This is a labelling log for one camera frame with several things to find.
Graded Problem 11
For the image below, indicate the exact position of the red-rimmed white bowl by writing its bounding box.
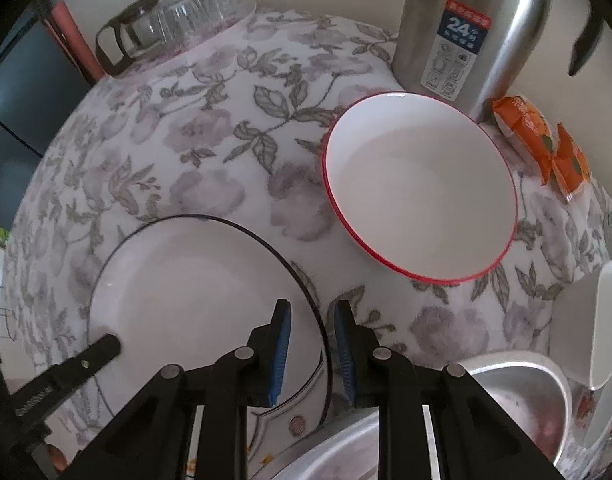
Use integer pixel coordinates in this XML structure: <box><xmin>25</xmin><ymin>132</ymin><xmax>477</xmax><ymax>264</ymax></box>
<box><xmin>322</xmin><ymin>91</ymin><xmax>519</xmax><ymax>286</ymax></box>

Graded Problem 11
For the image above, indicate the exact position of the plain white bowl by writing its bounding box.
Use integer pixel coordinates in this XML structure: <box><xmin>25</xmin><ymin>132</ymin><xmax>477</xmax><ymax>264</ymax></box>
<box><xmin>550</xmin><ymin>260</ymin><xmax>612</xmax><ymax>393</ymax></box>

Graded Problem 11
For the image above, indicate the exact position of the white plate with black rim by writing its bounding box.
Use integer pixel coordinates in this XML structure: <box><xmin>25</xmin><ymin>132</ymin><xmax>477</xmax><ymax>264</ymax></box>
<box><xmin>86</xmin><ymin>214</ymin><xmax>334</xmax><ymax>480</ymax></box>

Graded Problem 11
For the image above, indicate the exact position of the glass pitcher with black handle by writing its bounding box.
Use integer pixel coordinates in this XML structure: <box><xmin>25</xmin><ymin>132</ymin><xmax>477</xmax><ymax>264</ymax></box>
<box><xmin>95</xmin><ymin>0</ymin><xmax>161</xmax><ymax>78</ymax></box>

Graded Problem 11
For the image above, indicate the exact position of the stainless steel thermos jug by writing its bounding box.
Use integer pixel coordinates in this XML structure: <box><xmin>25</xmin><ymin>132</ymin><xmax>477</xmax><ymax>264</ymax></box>
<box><xmin>391</xmin><ymin>0</ymin><xmax>611</xmax><ymax>123</ymax></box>

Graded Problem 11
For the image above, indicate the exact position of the pink board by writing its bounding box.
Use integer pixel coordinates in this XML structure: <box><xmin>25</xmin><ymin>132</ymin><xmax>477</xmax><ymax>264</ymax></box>
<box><xmin>45</xmin><ymin>1</ymin><xmax>107</xmax><ymax>86</ymax></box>

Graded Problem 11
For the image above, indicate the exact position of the metal basin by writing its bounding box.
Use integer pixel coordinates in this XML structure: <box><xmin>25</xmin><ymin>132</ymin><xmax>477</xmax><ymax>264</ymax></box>
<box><xmin>271</xmin><ymin>350</ymin><xmax>574</xmax><ymax>480</ymax></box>

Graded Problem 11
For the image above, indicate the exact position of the floral tablecloth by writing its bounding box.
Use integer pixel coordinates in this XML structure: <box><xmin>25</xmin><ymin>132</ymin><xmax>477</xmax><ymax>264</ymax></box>
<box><xmin>3</xmin><ymin>7</ymin><xmax>612</xmax><ymax>480</ymax></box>

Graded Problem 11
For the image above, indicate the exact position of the orange snack packet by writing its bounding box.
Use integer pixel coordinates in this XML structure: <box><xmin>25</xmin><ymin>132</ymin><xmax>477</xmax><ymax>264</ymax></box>
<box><xmin>492</xmin><ymin>95</ymin><xmax>559</xmax><ymax>188</ymax></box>
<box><xmin>548</xmin><ymin>122</ymin><xmax>592</xmax><ymax>204</ymax></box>

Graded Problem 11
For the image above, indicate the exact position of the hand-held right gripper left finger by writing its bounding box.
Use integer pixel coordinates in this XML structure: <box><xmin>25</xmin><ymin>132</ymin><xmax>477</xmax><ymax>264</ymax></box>
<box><xmin>71</xmin><ymin>299</ymin><xmax>293</xmax><ymax>480</ymax></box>

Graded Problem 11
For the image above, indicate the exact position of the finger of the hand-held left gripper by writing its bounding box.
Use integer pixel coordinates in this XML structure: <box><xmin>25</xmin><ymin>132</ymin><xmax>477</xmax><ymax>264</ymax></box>
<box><xmin>47</xmin><ymin>334</ymin><xmax>123</xmax><ymax>397</ymax></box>

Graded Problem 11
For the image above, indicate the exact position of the dark cabinet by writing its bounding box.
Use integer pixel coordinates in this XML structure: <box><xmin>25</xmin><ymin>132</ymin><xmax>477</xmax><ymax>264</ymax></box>
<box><xmin>0</xmin><ymin>10</ymin><xmax>94</xmax><ymax>231</ymax></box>

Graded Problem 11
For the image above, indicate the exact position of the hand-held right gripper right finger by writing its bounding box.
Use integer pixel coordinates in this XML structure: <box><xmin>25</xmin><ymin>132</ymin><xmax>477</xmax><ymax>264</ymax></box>
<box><xmin>332</xmin><ymin>299</ymin><xmax>571</xmax><ymax>480</ymax></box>

